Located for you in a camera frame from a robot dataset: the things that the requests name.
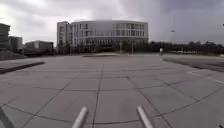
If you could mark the large pale building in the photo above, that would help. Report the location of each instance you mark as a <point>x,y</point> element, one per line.
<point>100,33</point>

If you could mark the dark raised kerb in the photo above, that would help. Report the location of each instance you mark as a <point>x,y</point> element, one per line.
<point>20,66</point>

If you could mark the dark building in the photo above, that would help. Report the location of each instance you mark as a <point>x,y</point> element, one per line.
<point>4,36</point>

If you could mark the grey slab paved plaza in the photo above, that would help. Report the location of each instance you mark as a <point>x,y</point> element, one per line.
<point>113,96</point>

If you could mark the low grey building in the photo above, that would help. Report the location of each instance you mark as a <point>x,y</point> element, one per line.
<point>40,45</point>

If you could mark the row of dark trees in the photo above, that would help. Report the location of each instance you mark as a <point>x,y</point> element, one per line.
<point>193,47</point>

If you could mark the street lamp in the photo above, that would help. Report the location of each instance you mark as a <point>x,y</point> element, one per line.
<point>172,31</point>

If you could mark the robot's own part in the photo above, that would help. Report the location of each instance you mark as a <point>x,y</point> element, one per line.
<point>80,118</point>
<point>145,118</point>

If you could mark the grey asphalt road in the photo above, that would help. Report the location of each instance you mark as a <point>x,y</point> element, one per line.
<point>196,61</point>

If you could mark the person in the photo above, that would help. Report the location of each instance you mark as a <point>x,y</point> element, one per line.
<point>161,51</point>

